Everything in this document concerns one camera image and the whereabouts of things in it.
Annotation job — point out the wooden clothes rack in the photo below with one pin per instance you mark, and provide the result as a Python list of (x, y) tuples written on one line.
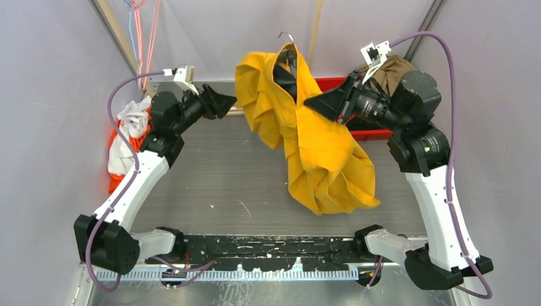
[(212, 36)]

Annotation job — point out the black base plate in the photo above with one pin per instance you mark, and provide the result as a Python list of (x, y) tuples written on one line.
[(270, 253)]

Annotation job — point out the orange hanger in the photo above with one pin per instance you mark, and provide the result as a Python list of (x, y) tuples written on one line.
[(288, 55)]

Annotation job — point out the orange cloth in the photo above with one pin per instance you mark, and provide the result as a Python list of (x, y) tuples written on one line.
[(135, 143)]

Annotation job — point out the yellow pleated skirt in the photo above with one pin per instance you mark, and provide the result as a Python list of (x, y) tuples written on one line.
[(328, 171)]

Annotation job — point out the blue wire hanger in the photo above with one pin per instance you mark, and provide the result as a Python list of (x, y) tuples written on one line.
[(130, 28)]

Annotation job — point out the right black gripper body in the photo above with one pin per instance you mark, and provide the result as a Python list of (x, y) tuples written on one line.
[(368, 103)]

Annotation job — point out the white cloth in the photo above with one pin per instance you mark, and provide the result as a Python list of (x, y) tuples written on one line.
[(127, 135)]

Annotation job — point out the aluminium rail frame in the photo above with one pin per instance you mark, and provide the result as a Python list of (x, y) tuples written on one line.
[(153, 282)]

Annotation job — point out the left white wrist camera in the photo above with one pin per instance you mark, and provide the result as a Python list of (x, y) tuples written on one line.
[(183, 77)]

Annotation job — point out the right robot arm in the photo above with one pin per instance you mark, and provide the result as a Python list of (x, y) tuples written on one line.
[(422, 153)]

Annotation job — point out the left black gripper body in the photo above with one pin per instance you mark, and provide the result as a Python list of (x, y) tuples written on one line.
[(192, 108)]

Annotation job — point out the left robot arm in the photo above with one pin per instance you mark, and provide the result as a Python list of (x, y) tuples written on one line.
[(104, 239)]

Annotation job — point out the tan brown garment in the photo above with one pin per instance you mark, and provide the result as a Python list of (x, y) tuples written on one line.
[(390, 73)]

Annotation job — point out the red plastic bin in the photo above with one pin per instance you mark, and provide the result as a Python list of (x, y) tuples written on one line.
[(359, 129)]

